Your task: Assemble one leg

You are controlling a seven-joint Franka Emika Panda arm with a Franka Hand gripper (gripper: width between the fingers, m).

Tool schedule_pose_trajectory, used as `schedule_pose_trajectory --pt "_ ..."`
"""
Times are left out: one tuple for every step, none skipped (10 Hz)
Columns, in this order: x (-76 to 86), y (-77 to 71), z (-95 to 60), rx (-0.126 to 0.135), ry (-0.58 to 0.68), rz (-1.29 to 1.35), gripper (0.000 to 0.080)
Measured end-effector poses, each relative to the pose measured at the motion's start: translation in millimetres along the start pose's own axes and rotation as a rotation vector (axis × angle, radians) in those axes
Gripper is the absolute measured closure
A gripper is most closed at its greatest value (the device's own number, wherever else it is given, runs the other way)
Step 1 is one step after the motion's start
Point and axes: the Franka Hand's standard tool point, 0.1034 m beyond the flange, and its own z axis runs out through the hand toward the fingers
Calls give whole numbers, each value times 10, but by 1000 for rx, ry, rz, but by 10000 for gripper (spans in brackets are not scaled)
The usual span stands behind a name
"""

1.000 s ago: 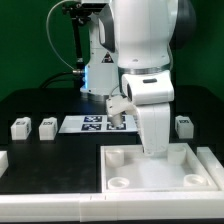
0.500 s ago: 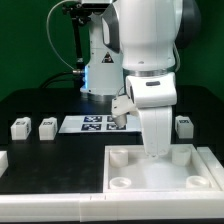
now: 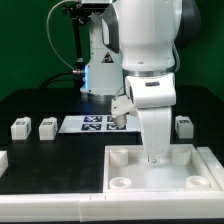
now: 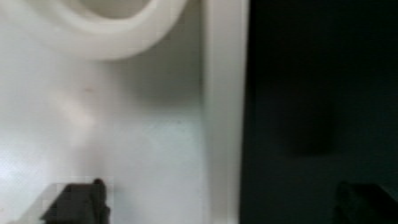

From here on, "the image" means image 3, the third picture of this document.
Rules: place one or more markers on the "white square tabletop part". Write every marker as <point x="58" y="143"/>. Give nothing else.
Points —
<point x="181" y="168"/>

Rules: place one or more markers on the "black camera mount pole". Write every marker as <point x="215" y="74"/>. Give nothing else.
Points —
<point x="80" y="16"/>

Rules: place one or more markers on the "white U-shaped obstacle fence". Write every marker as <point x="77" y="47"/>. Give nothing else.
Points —
<point x="87" y="207"/>

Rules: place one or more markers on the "white sheet with fiducial tags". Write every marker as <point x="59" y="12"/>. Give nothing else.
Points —
<point x="96" y="124"/>

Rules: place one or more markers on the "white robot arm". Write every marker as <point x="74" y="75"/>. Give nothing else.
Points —
<point x="148" y="34"/>

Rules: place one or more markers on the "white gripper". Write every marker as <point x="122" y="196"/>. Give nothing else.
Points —
<point x="153" y="98"/>

